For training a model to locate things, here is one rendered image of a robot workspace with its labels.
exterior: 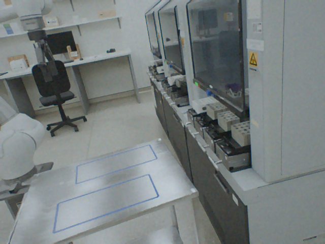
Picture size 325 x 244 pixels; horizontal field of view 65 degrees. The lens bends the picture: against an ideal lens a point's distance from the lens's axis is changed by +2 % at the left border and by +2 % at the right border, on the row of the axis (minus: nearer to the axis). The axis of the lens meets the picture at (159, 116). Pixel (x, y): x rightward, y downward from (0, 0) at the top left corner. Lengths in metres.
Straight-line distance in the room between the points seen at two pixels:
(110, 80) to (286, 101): 4.27
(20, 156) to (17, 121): 0.24
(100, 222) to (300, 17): 0.85
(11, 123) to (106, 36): 3.51
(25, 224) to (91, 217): 0.23
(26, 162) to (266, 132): 1.13
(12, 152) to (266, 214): 1.16
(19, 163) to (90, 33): 3.70
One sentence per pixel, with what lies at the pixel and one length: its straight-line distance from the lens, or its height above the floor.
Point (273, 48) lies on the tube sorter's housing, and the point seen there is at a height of 1.23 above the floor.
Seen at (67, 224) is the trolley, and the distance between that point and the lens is 0.92.
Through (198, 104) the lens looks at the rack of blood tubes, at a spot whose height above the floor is 0.86.
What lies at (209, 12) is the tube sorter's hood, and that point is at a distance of 1.17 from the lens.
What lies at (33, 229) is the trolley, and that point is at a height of 0.82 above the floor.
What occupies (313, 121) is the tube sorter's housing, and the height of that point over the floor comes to 0.95.
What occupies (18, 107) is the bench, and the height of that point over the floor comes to 0.38.
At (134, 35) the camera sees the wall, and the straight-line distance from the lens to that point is 4.87.
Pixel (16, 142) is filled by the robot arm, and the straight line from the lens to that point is 1.42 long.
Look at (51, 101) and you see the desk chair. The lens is 3.80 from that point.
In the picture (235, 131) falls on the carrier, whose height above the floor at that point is 0.87.
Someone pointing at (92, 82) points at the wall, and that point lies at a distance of 4.98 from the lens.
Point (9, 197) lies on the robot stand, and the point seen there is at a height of 0.69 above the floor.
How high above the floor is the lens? 1.38
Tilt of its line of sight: 22 degrees down
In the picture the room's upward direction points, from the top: 10 degrees counter-clockwise
